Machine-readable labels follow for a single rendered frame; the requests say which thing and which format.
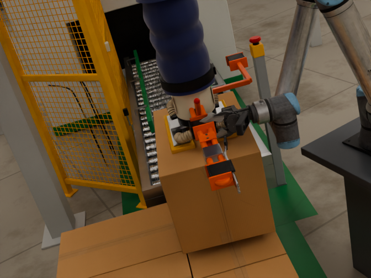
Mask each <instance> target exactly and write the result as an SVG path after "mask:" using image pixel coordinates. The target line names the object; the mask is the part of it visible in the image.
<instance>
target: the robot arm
mask: <svg viewBox="0 0 371 278"><path fill-rule="evenodd" d="M296 2H297V5H296V10H295V14H294V18H293V23H292V26H291V30H290V34H289V39H288V43H287V48H286V51H285V55H284V60H283V64H282V68H281V72H280V76H279V80H278V84H277V89H276V92H275V96H274V97H270V98H267V99H260V100H259V101H254V102H253V103H252V105H247V106H246V108H242V109H236V107H235V106H234V105H231V106H227V107H224V108H221V112H219V113H217V114H214V113H208V115H207V117H204V118H203V119H201V120H200V122H201V123H205V124H206V123H207V122H212V121H217V122H222V121H224V124H225V126H226V127H222V128H220V129H218V133H216V134H217V135H216V137H217V138H224V136H226V137H229V136H231V135H232V134H234V133H237V135H238V136H243V134H244V133H245V131H246V129H247V127H248V125H249V123H250V120H252V122H253V124H255V123H257V124H259V125H260V124H264V123H267V122H268V123H269V125H270V126H271V128H272V130H273V132H274V134H275V136H276V139H277V146H278V147H279V148H281V149H291V148H295V147H297V146H298V145H299V144H300V137H299V129H298V122H297V117H296V115H299V114H300V105H299V102H298V100H297V98H296V95H297V93H298V89H299V84H300V81H301V77H302V73H303V70H304V66H305V61H306V58H307V55H308V50H309V47H310V43H311V38H312V35H313V32H314V27H315V24H316V20H317V15H318V13H319V10H320V12H321V13H322V14H323V16H324V18H325V20H326V22H327V24H328V26H329V27H330V29H331V31H332V33H333V35H334V37H335V39H336V41H337V43H338V45H339V47H340V49H341V50H342V52H343V54H344V56H345V58H346V60H347V62H348V64H349V66H350V68H351V70H352V72H353V74H354V75H355V77H356V79H357V81H358V83H359V86H358V87H357V89H356V97H357V103H358V110H359V116H360V121H361V130H360V133H359V136H358V140H359V144H360V146H361V147H363V148H365V149H367V150H370V151H371V36H370V34H369V32H368V30H367V28H366V26H365V24H364V22H363V19H362V17H361V15H360V13H359V11H358V9H357V7H356V5H355V3H354V1H353V0H296Z"/></svg>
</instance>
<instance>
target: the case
mask: <svg viewBox="0 0 371 278"><path fill-rule="evenodd" d="M218 98H219V99H218V100H224V102H225V104H226V106H231V105H234V106H235V107H236V109H241V108H240V106H239V103H238V101H237V99H236V97H235V95H234V92H233V91H231V92H227V93H223V94H219V95H218ZM168 114H169V113H168V111H167V108H165V109H161V110H157V111H154V112H153V119H154V126H155V138H156V149H157V161H158V174H159V179H160V182H161V185H162V188H163V192H164V195H165V198H166V201H167V205H168V208H169V211H170V214H171V217H172V220H173V224H174V227H175V229H176V233H177V236H178V239H179V243H180V245H181V248H182V252H183V254H186V253H190V252H194V251H197V250H202V249H206V248H210V247H214V246H217V245H222V244H226V243H230V242H234V241H237V240H242V239H246V238H250V237H255V236H259V235H262V234H266V233H271V232H275V225H274V219H273V214H272V208H271V202H270V199H269V193H268V188H267V182H266V177H265V173H264V167H263V162H262V156H261V151H260V150H259V148H258V145H257V143H256V140H255V138H254V136H253V134H252V132H251V130H250V127H249V126H248V127H247V129H246V131H245V133H244V134H243V136H236V137H233V138H229V139H227V150H226V155H227V157H228V159H229V160H231V161H232V163H233V165H234V168H235V172H234V173H235V175H236V178H237V181H238V184H239V187H240V192H241V193H240V194H238V192H237V189H236V187H235V184H234V185H232V186H228V187H226V188H222V189H218V190H214V191H212V190H211V186H210V182H209V178H208V177H207V174H206V170H205V165H206V161H205V158H204V156H203V154H204V153H203V150H202V148H201V145H200V141H199V140H198V141H196V140H195V139H194V143H195V148H192V149H189V150H186V151H182V152H178V153H175V154H172V152H171V148H170V144H169V139H168V135H167V130H166V125H165V121H164V118H163V116H165V115H168Z"/></svg>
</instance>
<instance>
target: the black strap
mask: <svg viewBox="0 0 371 278"><path fill-rule="evenodd" d="M215 74H216V69H215V66H214V64H213V63H210V70H208V71H207V73H206V74H205V75H203V76H201V77H199V78H197V79H194V80H192V81H189V82H184V83H167V82H166V81H165V80H164V79H163V78H162V76H160V82H161V86H162V89H163V90H165V91H167V92H171V93H183V92H189V91H192V90H196V89H198V88H201V87H203V86H205V85H207V84H208V83H210V82H211V81H212V80H213V78H214V77H215Z"/></svg>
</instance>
